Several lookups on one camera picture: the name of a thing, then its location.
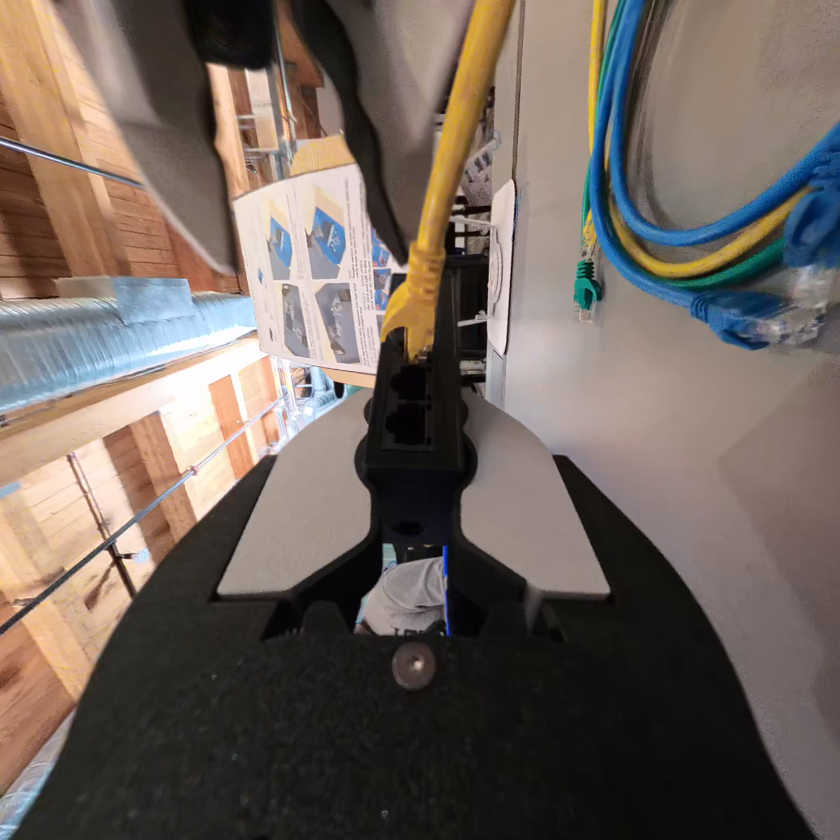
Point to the silver ventilation duct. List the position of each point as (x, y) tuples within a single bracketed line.
[(98, 341)]

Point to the white round disc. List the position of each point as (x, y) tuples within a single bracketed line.
[(502, 275)]

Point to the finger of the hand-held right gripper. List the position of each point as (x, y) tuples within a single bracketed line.
[(400, 79), (164, 118)]

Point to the thin metal rod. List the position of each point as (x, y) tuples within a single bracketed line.
[(65, 159), (190, 470)]

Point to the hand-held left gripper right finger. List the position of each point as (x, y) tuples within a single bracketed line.
[(525, 512)]

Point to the grey clothing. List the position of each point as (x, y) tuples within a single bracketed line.
[(407, 590)]

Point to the printed instruction sheet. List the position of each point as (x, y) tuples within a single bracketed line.
[(308, 295)]

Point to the black ethernet port block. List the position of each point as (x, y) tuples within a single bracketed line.
[(446, 394)]

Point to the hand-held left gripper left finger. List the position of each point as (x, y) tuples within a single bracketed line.
[(302, 512)]

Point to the black metal frame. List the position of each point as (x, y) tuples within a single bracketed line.
[(469, 289)]

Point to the blue flat object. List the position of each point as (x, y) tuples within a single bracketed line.
[(447, 590)]

